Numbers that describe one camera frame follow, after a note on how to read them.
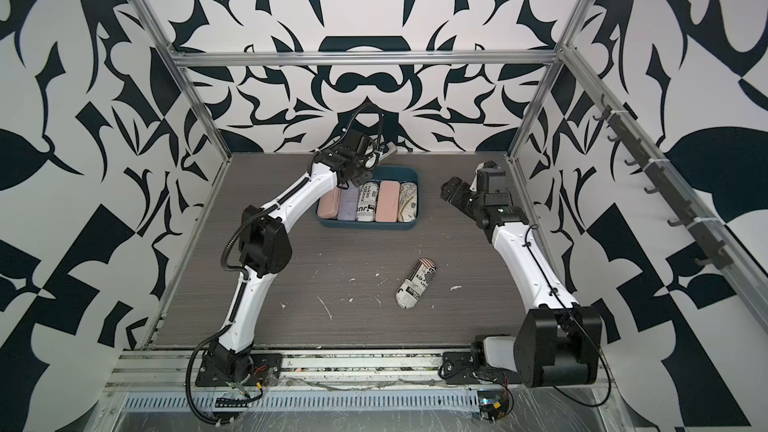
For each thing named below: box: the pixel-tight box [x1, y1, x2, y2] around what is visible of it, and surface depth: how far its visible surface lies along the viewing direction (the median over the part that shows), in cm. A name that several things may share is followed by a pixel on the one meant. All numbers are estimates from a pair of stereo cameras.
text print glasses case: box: [356, 181, 379, 222], surface depth 100 cm
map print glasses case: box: [398, 181, 418, 223], surface depth 101 cm
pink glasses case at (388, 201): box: [376, 180, 400, 223], surface depth 101 cm
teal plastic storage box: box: [316, 165, 421, 230], surface depth 99 cm
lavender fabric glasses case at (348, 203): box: [337, 180, 359, 221], surface depth 99 cm
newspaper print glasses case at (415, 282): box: [396, 257, 437, 309], surface depth 87 cm
